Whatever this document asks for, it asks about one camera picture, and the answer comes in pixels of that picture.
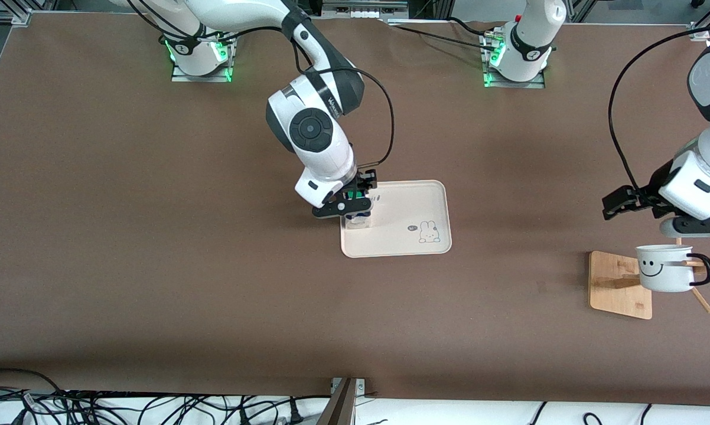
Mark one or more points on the small silver metal bracket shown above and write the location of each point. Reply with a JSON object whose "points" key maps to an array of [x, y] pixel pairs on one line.
{"points": [[361, 386]]}

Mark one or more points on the dark metal beam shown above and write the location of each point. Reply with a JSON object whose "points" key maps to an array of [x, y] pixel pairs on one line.
{"points": [[340, 407]]}

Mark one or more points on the cream rabbit print tray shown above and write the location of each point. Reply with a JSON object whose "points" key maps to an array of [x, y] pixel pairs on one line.
{"points": [[402, 236]]}

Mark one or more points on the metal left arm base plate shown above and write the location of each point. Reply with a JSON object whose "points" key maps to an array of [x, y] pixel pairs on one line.
{"points": [[538, 84]]}

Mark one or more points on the metal table corner bracket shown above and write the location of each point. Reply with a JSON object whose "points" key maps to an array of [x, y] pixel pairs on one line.
{"points": [[699, 32]]}

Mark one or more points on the wooden mug rack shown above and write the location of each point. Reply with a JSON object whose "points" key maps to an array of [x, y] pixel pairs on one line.
{"points": [[618, 292]]}

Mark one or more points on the brown table cover sheet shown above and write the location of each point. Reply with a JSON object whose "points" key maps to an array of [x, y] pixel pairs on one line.
{"points": [[154, 324]]}

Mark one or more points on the white smiley face mug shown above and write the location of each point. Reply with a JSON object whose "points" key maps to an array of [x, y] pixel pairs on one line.
{"points": [[665, 278]]}

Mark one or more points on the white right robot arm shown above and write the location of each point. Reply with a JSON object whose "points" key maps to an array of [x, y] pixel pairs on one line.
{"points": [[316, 130]]}

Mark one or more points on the grey power strip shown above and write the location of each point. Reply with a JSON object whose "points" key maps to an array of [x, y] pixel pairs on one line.
{"points": [[361, 13]]}

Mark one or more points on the blue white milk carton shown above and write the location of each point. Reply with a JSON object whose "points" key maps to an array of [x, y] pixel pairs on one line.
{"points": [[359, 222]]}

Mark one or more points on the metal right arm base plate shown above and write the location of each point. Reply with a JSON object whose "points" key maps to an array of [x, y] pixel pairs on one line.
{"points": [[181, 77]]}

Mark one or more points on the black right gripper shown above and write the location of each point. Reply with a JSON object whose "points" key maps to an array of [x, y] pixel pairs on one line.
{"points": [[366, 179]]}

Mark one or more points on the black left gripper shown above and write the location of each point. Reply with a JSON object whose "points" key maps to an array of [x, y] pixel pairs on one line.
{"points": [[654, 188]]}

